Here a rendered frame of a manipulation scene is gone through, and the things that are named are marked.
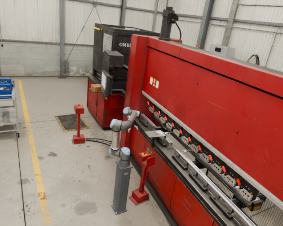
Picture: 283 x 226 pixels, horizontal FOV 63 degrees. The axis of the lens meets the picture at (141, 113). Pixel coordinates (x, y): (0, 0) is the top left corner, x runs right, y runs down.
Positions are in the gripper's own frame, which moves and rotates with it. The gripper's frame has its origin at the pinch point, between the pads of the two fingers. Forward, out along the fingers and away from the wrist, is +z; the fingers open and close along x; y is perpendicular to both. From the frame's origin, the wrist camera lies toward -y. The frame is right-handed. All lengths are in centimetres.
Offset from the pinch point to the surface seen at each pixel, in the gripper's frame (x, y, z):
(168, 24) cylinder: 88, 39, -136
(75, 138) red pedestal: -29, -193, -16
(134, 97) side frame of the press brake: 54, -61, -55
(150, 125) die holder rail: 56, -38, 0
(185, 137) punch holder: 38, 59, 26
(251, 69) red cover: 36, 171, -25
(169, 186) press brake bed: 19, 18, 86
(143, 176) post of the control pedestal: 4, -18, 67
